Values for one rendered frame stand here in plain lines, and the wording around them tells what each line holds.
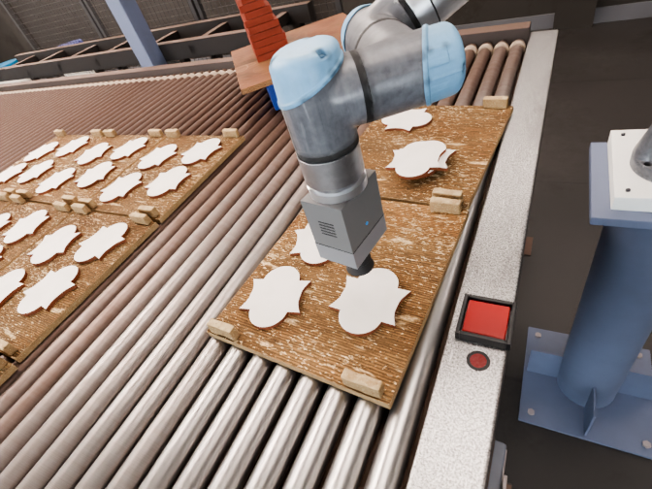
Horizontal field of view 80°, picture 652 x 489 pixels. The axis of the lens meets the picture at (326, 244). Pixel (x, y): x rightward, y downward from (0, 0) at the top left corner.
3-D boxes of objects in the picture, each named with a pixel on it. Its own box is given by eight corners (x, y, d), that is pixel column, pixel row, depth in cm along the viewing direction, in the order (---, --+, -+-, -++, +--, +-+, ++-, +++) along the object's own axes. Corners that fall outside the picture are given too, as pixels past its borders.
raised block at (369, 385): (386, 389, 54) (383, 379, 52) (380, 401, 53) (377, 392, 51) (348, 374, 57) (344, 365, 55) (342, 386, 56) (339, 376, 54)
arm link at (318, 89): (354, 43, 35) (264, 72, 35) (374, 148, 42) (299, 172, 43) (338, 23, 41) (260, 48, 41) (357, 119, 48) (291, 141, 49)
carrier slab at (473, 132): (512, 111, 99) (513, 105, 98) (467, 213, 77) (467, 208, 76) (386, 110, 117) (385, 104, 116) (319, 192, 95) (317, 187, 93)
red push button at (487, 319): (509, 311, 60) (510, 307, 59) (505, 344, 56) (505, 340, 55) (469, 304, 63) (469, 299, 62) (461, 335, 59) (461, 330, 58)
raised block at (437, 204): (463, 210, 76) (462, 198, 74) (460, 215, 75) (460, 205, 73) (432, 206, 79) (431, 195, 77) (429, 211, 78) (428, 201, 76)
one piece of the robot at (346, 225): (314, 135, 53) (341, 225, 63) (273, 173, 48) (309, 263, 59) (377, 143, 47) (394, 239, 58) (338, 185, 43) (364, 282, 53)
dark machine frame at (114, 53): (350, 165, 272) (310, 0, 204) (328, 199, 249) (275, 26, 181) (92, 154, 409) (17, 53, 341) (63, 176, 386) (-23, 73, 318)
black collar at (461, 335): (516, 309, 60) (517, 302, 59) (509, 351, 55) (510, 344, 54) (465, 299, 63) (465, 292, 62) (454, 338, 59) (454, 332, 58)
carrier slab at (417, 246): (469, 216, 76) (469, 210, 75) (390, 409, 53) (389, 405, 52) (317, 196, 93) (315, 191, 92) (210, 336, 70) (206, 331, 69)
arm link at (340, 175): (283, 160, 46) (322, 124, 50) (295, 191, 49) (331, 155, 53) (336, 169, 41) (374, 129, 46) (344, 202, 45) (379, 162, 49)
